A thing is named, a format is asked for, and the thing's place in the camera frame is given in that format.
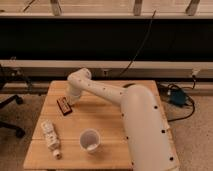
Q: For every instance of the dark brown eraser block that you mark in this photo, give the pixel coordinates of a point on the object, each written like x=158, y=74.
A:
x=64, y=106

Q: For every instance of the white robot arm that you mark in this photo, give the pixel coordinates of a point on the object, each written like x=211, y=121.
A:
x=148, y=140

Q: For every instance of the white plastic cup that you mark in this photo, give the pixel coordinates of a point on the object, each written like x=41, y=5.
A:
x=89, y=140

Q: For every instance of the blue power box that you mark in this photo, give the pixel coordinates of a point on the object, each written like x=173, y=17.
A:
x=177, y=97

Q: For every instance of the white tube bottle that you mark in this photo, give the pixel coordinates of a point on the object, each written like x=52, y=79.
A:
x=51, y=138

